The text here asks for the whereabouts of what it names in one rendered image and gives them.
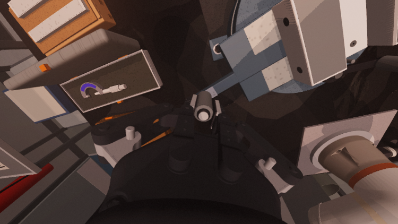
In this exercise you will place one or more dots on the blue and silver micrometer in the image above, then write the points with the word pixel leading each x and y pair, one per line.
pixel 107 90

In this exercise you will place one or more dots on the blue vise screw bar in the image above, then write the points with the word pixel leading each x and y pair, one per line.
pixel 222 84

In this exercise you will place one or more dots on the orange box with white strips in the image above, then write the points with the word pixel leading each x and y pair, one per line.
pixel 62 29

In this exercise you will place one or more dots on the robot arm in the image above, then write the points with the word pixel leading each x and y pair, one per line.
pixel 367 174

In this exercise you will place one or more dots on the grey panel with label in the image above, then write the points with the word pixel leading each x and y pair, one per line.
pixel 15 161

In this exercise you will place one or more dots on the grey flat base plate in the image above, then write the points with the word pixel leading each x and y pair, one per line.
pixel 317 137

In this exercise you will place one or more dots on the white fixed vise jaw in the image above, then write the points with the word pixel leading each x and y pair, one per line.
pixel 354 25

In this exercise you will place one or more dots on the grey vise lock bolt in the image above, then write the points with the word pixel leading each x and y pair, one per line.
pixel 217 48

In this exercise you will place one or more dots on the blue vise body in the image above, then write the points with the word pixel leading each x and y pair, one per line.
pixel 239 53

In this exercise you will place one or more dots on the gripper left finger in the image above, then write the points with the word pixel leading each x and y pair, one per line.
pixel 183 124

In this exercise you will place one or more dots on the red box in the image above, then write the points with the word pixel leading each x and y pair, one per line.
pixel 18 189

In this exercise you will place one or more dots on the grey open instrument case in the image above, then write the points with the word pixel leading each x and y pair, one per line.
pixel 80 53

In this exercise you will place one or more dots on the grey bracket with peg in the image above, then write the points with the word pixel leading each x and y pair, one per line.
pixel 279 183
pixel 118 151

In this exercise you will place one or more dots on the white movable vise jaw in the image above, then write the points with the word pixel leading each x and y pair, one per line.
pixel 314 46

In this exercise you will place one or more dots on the white notebook with blue cover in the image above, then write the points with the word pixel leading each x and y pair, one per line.
pixel 34 102

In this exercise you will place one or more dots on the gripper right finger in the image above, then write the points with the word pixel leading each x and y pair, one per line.
pixel 228 133

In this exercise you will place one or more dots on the black mat with orange edge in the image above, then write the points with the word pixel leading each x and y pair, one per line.
pixel 155 137

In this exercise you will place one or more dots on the blue-grey round vise base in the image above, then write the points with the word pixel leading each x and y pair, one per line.
pixel 248 12

